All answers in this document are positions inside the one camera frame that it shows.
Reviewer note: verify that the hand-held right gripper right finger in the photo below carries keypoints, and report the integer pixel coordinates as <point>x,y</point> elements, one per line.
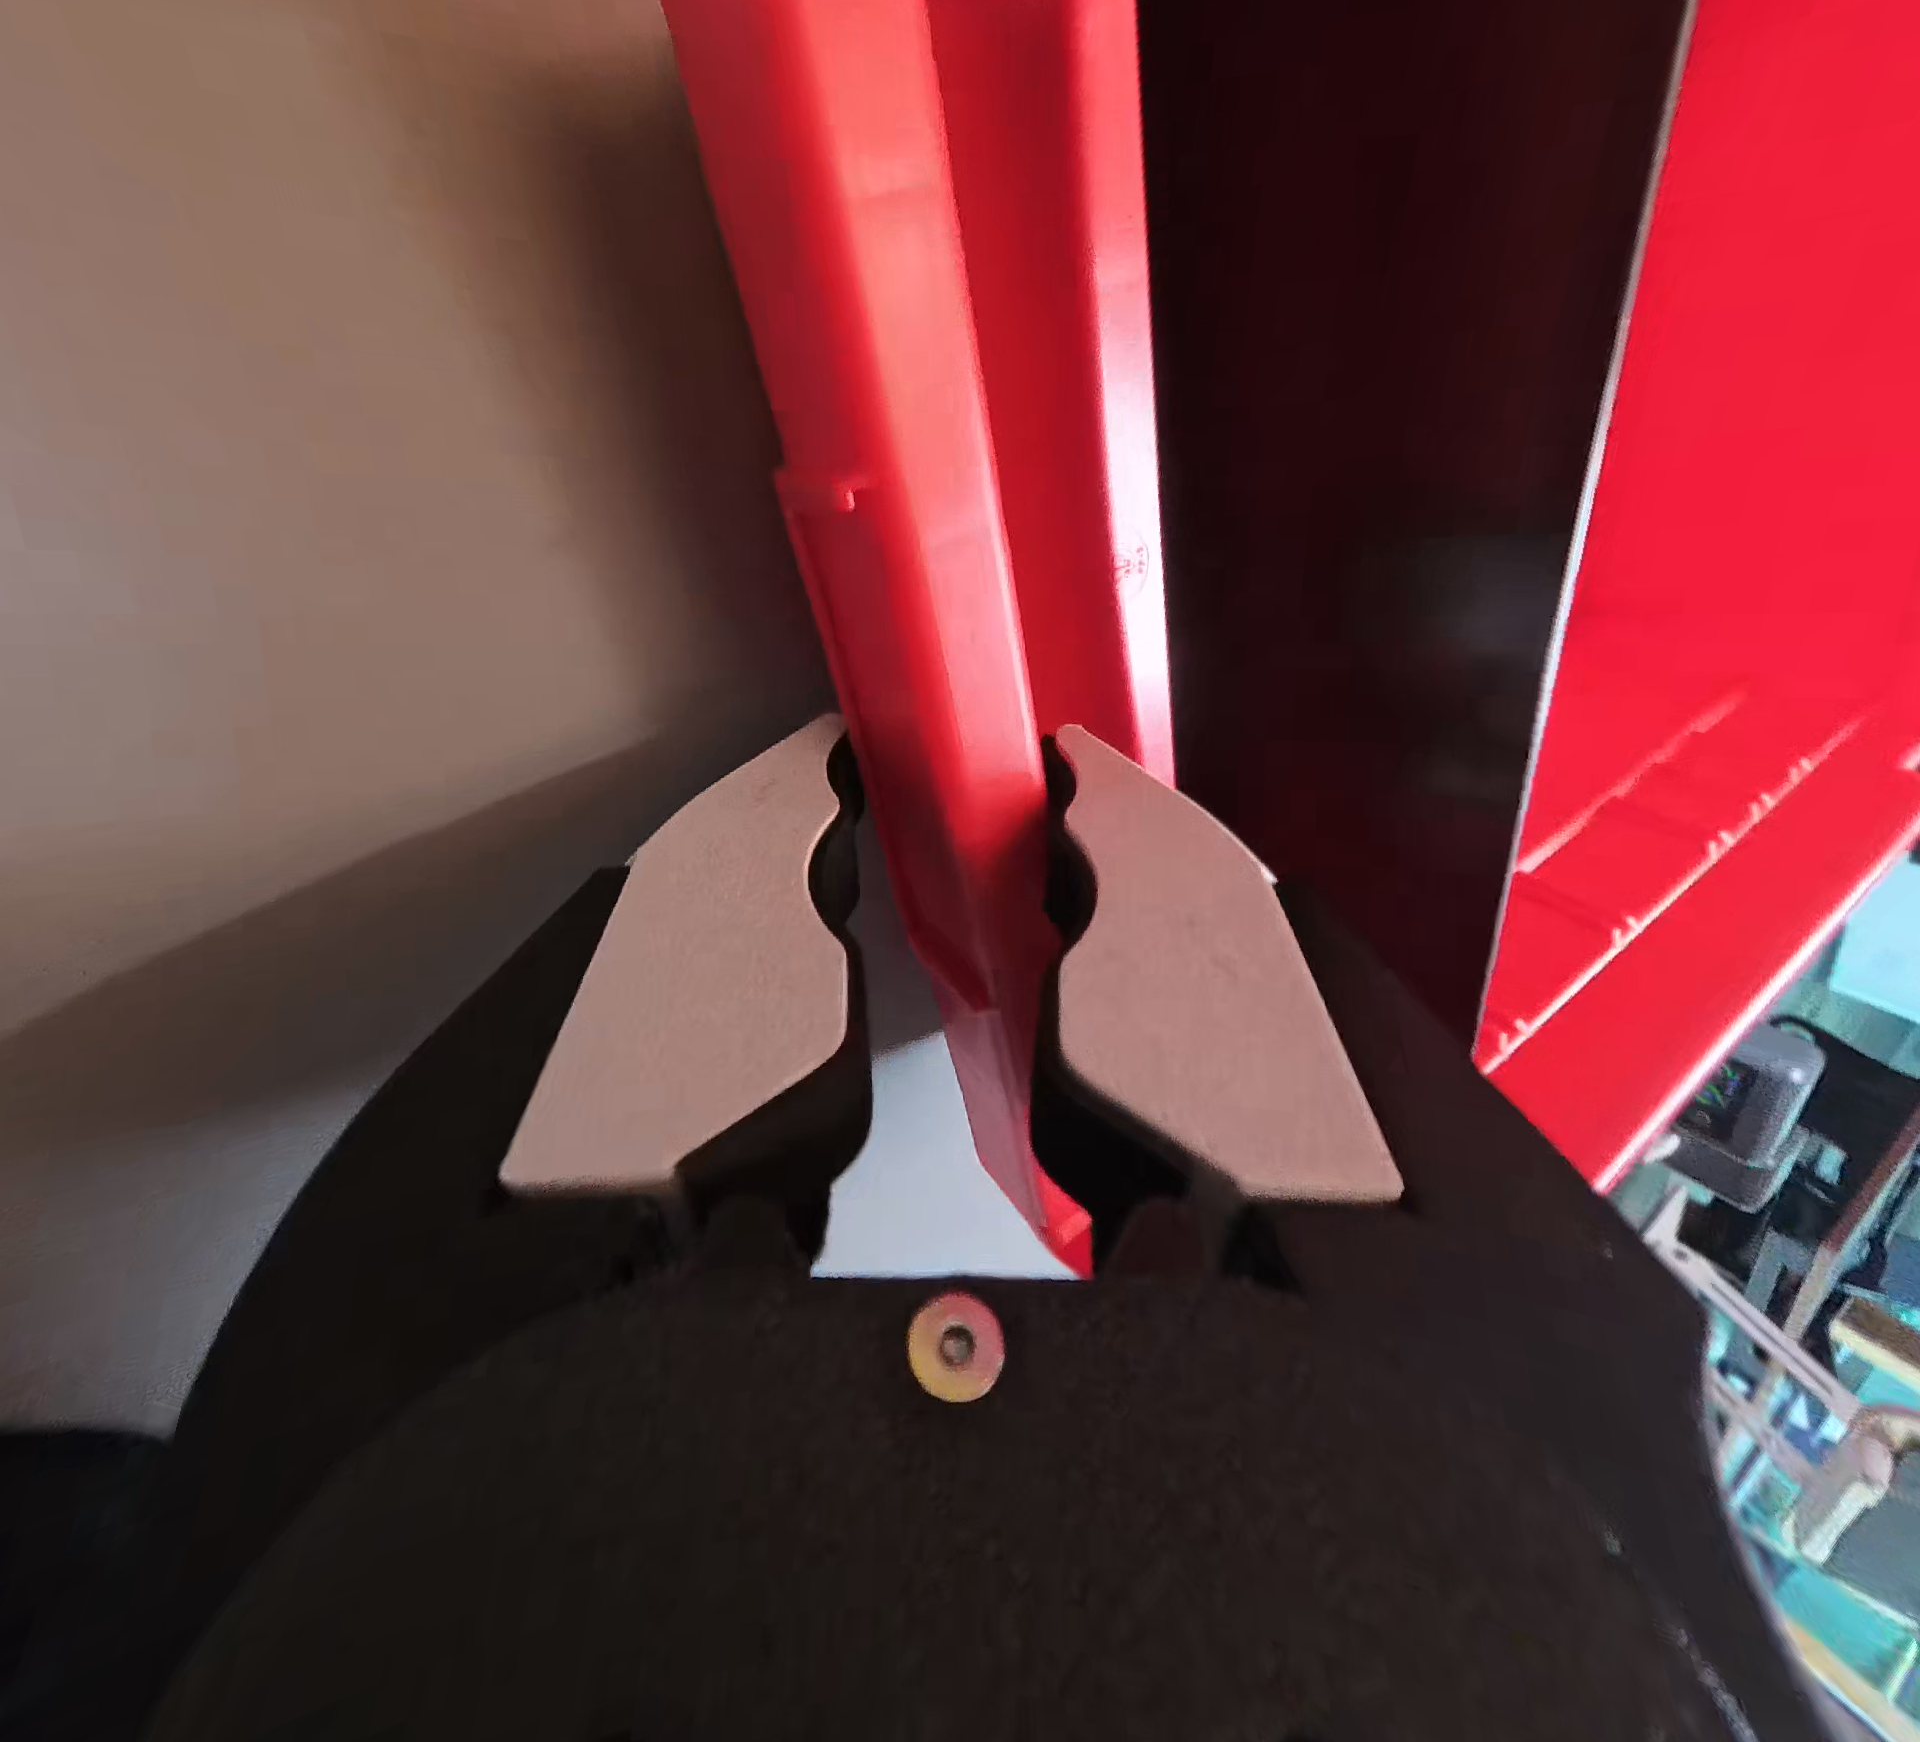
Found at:
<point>1215,1022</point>

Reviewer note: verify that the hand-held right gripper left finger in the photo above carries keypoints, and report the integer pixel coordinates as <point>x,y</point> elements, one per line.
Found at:
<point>690,1009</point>

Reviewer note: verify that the red storage bin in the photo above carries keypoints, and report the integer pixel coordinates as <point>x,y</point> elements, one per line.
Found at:
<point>899,271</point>

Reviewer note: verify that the small grey device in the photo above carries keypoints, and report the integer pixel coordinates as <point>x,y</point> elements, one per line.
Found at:
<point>1740,1113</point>

